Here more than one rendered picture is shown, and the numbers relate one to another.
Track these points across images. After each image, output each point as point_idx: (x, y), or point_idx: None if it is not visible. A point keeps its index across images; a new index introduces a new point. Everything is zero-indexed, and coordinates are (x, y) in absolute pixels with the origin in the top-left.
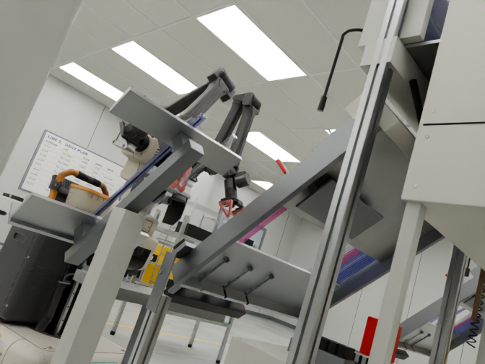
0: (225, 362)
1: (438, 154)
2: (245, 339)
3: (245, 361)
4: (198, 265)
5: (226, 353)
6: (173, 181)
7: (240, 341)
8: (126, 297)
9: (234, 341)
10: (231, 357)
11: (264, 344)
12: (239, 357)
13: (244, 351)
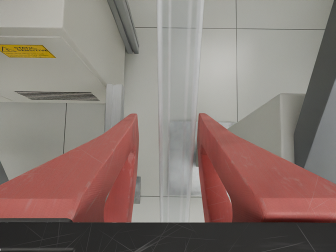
0: (76, 40)
1: None
2: (38, 18)
3: (73, 2)
4: (0, 163)
5: (71, 38)
6: None
7: (65, 8)
8: None
9: (65, 21)
10: (73, 29)
11: (3, 8)
12: (72, 13)
13: (69, 2)
